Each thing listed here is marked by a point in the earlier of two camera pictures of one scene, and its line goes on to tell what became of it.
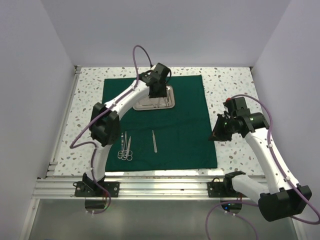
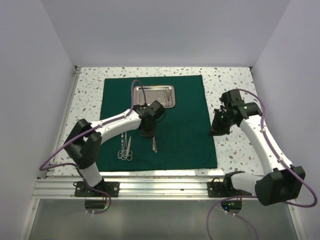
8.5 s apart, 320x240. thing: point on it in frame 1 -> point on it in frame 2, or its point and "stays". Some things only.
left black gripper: x=163 y=93 -> x=149 y=133
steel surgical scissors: x=124 y=157 stays
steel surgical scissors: x=120 y=153 stays
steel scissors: x=129 y=153 stays
